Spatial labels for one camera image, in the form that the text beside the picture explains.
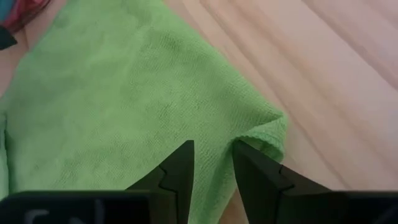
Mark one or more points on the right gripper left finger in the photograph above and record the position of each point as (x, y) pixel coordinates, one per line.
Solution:
(174, 177)

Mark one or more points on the green microfiber towel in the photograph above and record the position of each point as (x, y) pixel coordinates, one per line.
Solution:
(109, 93)

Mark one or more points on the pink microfiber towel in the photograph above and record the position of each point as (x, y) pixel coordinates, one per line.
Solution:
(28, 12)

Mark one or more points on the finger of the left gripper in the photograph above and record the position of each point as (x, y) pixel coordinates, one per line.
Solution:
(6, 39)

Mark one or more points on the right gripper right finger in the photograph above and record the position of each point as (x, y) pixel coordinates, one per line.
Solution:
(261, 180)

